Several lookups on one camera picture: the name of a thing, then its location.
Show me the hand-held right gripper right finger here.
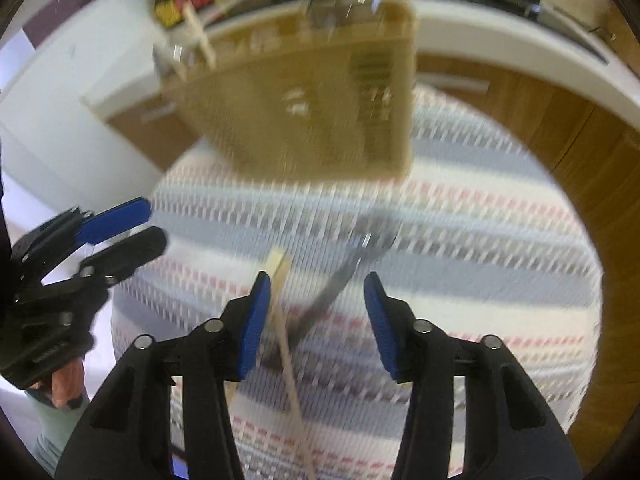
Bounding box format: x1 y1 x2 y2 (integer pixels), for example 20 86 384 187
363 271 583 480

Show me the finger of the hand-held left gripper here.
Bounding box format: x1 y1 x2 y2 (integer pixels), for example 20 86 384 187
12 199 152 266
80 226 168 285

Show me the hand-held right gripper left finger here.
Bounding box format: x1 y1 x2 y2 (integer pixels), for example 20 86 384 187
54 271 273 480

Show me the wooden chopstick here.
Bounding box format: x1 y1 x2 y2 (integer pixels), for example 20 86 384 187
225 247 292 406
265 247 317 480
182 2 218 70

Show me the yellow plastic utensil basket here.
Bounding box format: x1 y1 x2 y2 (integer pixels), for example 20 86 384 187
160 0 418 183

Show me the person's left forearm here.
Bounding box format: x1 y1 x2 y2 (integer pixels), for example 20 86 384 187
25 390 92 476

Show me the person's left hand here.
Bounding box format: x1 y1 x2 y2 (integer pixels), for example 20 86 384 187
50 357 86 408

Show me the striped woven tablecloth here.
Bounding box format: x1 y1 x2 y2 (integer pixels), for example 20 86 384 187
110 85 603 480

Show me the white kitchen countertop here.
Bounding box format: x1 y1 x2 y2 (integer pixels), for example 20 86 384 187
82 0 640 136

